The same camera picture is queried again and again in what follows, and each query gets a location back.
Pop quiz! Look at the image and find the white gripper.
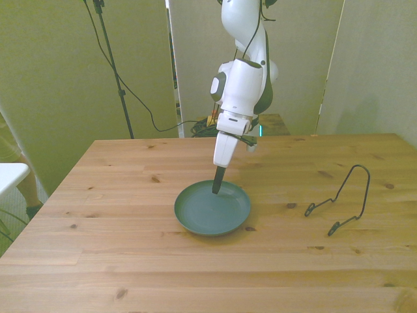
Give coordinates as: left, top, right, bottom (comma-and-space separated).
211, 131, 241, 196

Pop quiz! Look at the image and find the dark green round plate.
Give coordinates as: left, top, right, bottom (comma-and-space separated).
173, 179, 252, 237

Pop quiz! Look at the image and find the small wooden side table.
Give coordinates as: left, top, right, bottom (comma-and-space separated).
253, 113, 291, 136

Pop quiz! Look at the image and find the black tripod light stand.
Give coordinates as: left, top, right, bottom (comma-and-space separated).
92, 0, 136, 140

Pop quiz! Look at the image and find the white side table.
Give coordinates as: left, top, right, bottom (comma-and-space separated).
0, 162, 32, 198

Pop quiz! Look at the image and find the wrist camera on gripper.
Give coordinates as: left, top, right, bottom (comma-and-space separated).
241, 122, 261, 154

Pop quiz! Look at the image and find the black cable bundle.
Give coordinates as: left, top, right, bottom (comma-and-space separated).
190, 115, 219, 138

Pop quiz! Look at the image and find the black cable on tripod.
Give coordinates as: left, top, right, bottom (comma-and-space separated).
81, 0, 209, 133

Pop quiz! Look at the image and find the black wire plate stand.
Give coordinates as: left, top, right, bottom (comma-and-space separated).
304, 164, 371, 237

